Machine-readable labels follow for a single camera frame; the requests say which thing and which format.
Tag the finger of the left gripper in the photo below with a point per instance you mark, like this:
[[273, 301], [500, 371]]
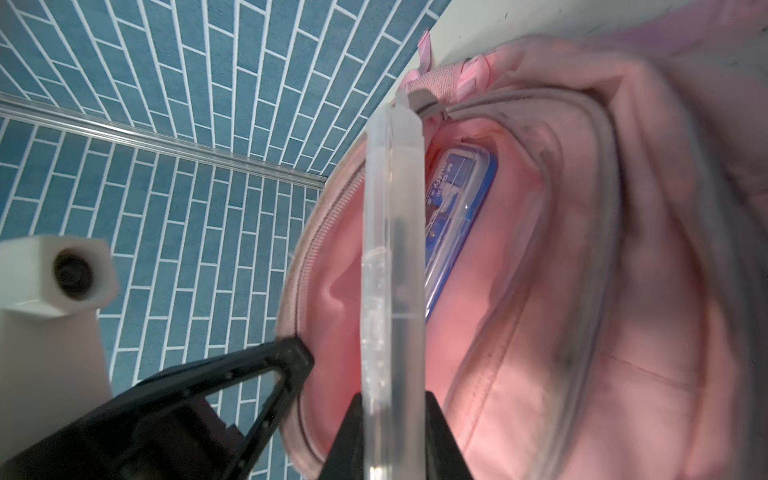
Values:
[[165, 428]]

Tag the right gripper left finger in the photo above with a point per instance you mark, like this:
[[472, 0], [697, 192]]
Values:
[[345, 459]]

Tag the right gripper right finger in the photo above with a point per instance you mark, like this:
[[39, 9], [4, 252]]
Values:
[[444, 460]]

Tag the pink student backpack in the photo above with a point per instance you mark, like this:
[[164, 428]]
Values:
[[607, 315]]

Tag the blue pencil case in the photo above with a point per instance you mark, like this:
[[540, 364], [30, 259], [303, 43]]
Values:
[[455, 193]]

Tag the clear plastic box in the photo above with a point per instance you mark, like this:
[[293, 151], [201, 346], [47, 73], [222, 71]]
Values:
[[392, 319]]

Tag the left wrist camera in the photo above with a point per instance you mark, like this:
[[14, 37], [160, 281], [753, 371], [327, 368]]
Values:
[[53, 367]]

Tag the left corner aluminium post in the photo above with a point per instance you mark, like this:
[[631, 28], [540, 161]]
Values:
[[72, 122]]

